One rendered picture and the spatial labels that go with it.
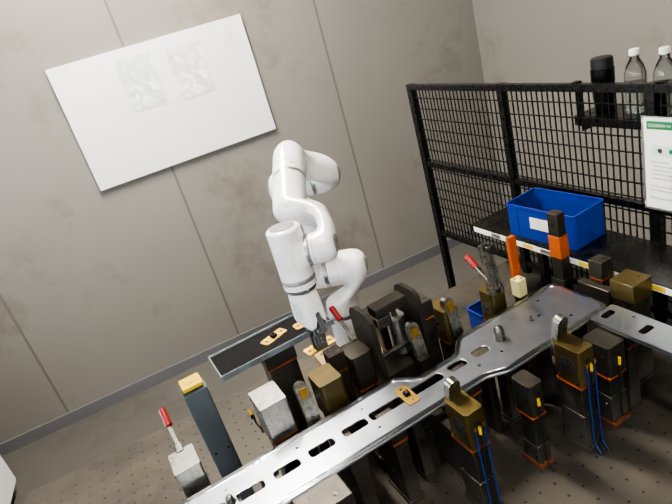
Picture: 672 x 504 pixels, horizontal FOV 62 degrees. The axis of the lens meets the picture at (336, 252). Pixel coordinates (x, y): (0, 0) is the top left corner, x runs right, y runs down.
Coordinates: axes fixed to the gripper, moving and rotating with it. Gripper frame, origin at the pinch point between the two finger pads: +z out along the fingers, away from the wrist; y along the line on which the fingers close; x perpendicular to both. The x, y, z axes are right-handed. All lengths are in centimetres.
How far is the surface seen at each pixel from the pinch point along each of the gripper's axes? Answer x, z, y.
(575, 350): 54, 21, 34
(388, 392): 14.4, 26.0, 2.1
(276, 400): -13.8, 15.3, -7.4
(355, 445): -3.7, 26.1, 11.5
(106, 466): -63, 57, -84
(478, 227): 100, 23, -46
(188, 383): -30.1, 10.5, -29.3
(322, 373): 2.3, 18.1, -10.8
